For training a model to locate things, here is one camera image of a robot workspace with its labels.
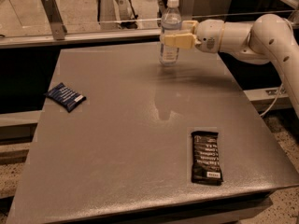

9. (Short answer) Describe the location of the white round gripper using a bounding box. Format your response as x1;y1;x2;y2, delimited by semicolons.
160;20;224;53

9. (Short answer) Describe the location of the clear plastic water bottle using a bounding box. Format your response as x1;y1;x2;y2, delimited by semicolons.
160;0;182;65

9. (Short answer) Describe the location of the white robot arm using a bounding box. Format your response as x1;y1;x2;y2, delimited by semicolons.
160;14;299;116

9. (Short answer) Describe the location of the black rxbar chocolate wrapper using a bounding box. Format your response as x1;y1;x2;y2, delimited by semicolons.
192;131;223;185

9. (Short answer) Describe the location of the blue rxbar blueberry wrapper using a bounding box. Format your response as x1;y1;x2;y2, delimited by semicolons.
45;82;86;113

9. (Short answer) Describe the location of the grey metal bracket right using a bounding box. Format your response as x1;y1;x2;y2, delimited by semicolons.
180;0;194;21

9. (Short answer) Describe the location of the grey metal bracket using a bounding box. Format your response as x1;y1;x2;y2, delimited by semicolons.
180;0;194;21
41;0;67;40

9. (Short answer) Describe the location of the aluminium rail with glass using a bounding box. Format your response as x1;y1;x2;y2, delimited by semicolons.
0;10;299;49

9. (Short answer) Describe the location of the white cable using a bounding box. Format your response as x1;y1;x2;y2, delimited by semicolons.
259;83;285;119

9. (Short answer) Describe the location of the grey metal bracket left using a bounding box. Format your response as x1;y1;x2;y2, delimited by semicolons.
41;0;67;40

